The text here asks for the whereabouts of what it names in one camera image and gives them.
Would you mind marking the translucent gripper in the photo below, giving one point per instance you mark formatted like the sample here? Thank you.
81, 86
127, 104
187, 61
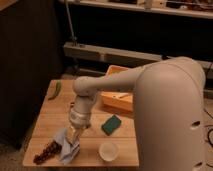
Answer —
73, 133

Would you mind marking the blue-grey towel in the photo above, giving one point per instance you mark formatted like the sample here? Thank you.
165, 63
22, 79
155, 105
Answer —
69, 151

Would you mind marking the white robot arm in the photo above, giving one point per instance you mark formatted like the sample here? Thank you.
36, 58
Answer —
168, 106

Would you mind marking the white translucent cup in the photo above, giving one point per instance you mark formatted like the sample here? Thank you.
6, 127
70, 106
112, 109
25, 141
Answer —
108, 151

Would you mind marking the bunch of dark grapes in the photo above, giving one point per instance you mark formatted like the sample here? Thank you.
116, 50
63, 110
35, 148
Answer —
48, 152

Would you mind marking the green sponge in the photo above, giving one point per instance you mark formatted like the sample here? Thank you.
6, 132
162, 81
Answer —
111, 125

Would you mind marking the wooden table board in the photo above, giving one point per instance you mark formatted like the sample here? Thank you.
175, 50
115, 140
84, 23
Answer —
54, 116

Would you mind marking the white brush in bin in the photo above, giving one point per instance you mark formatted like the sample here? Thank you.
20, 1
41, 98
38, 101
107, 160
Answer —
119, 96

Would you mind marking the yellow plastic bin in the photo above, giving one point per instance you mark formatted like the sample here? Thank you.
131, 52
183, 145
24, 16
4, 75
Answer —
117, 100

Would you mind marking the vertical metal pole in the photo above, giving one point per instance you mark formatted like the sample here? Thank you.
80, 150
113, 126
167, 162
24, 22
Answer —
73, 37

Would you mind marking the upper white shelf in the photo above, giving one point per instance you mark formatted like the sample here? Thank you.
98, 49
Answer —
148, 6

